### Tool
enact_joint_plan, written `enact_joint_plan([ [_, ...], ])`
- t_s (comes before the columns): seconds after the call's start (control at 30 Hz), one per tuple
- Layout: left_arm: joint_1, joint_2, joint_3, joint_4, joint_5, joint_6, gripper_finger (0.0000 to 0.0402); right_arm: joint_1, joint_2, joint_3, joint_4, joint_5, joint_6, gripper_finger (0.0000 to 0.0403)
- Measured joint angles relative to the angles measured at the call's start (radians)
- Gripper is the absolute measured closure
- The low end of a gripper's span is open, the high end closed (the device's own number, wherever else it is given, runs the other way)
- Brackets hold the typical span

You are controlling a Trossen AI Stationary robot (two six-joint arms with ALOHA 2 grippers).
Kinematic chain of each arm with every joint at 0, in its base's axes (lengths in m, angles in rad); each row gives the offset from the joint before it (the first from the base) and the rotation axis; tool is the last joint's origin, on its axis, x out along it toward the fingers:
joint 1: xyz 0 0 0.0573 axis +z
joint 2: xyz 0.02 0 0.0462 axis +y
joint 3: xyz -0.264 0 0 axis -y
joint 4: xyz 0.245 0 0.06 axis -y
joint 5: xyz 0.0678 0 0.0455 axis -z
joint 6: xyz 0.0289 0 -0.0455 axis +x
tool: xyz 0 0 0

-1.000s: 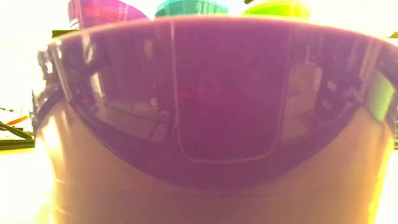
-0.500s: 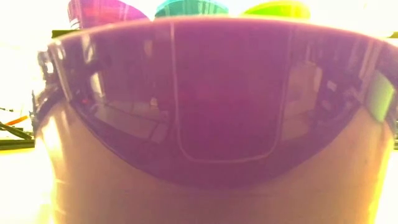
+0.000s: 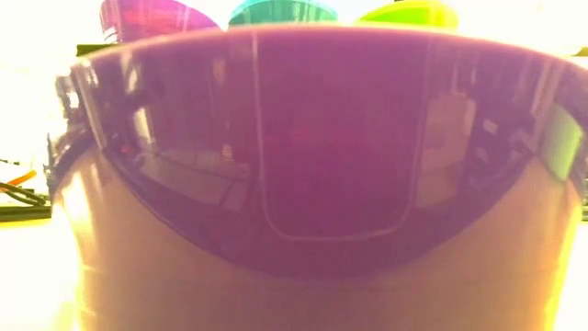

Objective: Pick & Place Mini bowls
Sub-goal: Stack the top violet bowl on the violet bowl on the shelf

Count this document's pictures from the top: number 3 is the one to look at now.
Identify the purple plastic mini bowl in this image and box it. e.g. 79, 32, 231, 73
45, 25, 588, 331
99, 0, 221, 43

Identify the blue plastic mini bowl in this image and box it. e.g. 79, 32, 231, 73
228, 0, 340, 28

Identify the green plastic mini bowl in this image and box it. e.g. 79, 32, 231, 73
356, 0, 460, 29

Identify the orange cable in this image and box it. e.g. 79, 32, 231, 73
0, 169, 38, 189

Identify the black cable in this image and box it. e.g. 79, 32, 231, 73
0, 181, 50, 207

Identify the black aluminium table frame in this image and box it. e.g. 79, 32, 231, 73
0, 204, 52, 223

